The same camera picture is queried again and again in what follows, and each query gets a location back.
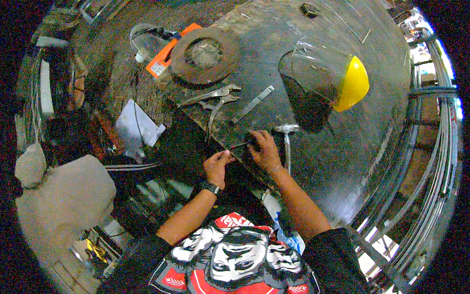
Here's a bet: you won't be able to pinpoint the person's left hand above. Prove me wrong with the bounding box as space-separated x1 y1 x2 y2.
203 149 236 189

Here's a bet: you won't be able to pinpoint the person's right hand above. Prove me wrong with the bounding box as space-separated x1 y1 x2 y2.
245 130 282 173

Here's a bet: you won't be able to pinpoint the black wrist band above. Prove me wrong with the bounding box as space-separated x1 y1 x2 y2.
199 180 222 196

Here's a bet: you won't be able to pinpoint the flat steel bar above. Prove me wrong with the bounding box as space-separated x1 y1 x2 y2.
232 85 275 123

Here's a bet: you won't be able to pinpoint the dark steel plate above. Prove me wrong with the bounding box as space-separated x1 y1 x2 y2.
156 117 267 193

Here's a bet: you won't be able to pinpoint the steel locking pliers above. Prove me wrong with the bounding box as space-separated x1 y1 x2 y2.
179 84 242 142

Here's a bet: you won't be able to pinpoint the yellow helmet with face shield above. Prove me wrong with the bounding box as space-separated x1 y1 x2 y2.
278 37 370 134

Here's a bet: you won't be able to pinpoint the white blue cloth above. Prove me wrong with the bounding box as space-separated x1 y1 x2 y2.
261 189 306 255

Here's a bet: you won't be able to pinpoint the white paper sheet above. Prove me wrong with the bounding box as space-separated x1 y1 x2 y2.
115 99 166 148

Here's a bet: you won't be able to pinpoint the rusty round metal disc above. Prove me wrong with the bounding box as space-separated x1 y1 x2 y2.
170 27 240 87

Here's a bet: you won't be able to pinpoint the person's body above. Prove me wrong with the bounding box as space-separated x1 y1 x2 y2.
96 212 371 294

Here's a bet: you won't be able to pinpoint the orange flat package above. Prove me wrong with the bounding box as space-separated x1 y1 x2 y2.
146 23 203 79

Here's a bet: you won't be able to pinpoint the yellow black tool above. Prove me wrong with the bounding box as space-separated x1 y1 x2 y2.
84 238 108 264

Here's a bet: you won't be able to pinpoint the metal rack with rods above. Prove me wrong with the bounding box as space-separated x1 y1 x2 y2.
351 7 461 293

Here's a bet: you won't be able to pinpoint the cluttered shelf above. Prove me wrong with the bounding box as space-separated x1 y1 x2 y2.
22 7 90 123

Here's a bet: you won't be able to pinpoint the silver clamp handle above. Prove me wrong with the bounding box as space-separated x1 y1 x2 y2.
273 124 300 175

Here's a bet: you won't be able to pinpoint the thin bent steel wire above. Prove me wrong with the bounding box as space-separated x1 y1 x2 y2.
319 0 372 44

